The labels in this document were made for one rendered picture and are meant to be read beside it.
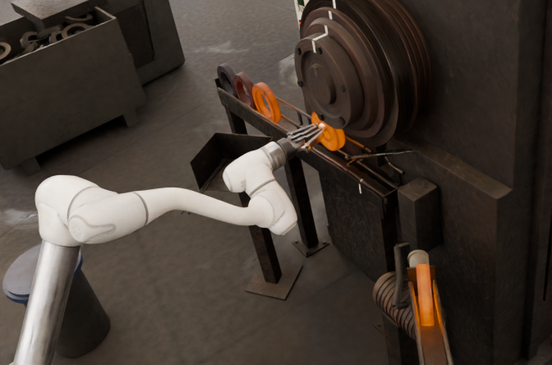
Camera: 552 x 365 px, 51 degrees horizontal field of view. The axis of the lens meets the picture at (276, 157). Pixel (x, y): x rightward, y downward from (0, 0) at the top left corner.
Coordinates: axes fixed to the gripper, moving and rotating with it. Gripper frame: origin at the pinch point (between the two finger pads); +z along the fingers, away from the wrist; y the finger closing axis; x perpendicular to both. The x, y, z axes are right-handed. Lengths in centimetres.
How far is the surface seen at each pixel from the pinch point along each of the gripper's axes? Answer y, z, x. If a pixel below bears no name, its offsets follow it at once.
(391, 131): 39.7, -2.5, 17.1
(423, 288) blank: 71, -23, -5
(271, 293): -21, -35, -80
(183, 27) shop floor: -354, 64, -84
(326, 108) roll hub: 19.3, -9.7, 19.9
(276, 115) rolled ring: -42.6, -0.1, -14.4
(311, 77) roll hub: 17.1, -11.0, 30.6
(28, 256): -69, -114, -34
